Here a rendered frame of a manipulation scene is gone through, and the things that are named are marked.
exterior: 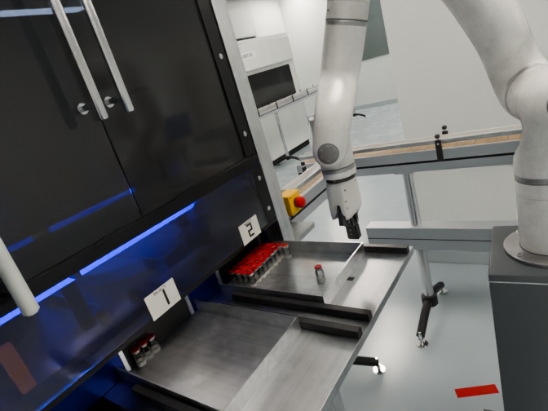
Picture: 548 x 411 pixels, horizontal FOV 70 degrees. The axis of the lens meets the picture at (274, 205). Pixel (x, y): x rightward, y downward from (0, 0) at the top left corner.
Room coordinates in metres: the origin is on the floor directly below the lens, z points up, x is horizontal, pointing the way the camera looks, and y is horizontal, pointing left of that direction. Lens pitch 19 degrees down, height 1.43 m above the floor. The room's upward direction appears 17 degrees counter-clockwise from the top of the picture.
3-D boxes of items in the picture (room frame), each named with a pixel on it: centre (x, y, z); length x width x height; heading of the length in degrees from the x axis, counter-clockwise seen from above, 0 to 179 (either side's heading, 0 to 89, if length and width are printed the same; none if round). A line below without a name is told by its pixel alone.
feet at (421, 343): (1.70, -0.64, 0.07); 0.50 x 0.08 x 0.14; 140
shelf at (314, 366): (0.83, 0.07, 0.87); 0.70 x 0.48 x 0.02; 140
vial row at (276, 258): (1.05, 0.07, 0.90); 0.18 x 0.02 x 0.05; 141
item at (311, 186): (1.58, -0.12, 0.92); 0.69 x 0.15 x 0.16; 140
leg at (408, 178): (1.70, -0.64, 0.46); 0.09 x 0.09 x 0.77; 50
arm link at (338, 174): (0.93, -0.18, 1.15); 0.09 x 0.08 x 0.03; 140
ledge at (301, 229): (1.31, -0.03, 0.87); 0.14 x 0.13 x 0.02; 50
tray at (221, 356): (0.74, 0.24, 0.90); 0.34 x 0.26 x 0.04; 50
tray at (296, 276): (0.99, 0.00, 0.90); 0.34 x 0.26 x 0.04; 51
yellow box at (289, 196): (1.27, -0.05, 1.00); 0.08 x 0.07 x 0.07; 50
